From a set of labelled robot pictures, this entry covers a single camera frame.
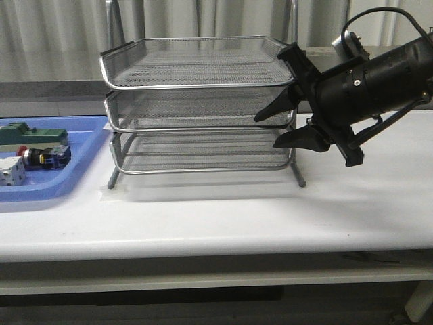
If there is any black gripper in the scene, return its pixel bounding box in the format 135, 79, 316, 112
254, 43, 389, 167

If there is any red emergency stop button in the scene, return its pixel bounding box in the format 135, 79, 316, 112
16, 145, 72, 170

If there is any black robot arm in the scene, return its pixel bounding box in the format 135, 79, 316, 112
254, 35, 432, 167

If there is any clear tape patch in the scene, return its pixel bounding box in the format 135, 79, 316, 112
99, 184, 128, 202

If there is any white table leg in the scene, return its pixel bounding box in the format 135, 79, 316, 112
404, 280, 433, 323

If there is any blue plastic tray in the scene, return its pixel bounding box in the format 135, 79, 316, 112
1, 116, 110, 202

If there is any dark background workbench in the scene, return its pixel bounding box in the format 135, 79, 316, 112
0, 45, 433, 118

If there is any green terminal block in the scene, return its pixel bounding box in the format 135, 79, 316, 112
1, 122, 68, 145

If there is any white circuit breaker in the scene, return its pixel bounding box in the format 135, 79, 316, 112
1, 156, 26, 186

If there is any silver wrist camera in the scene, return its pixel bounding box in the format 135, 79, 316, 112
332, 31, 369, 62

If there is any black camera cable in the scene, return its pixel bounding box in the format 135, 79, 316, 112
340, 7, 430, 46

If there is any silver metal rack frame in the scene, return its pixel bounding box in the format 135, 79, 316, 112
105, 0, 306, 190

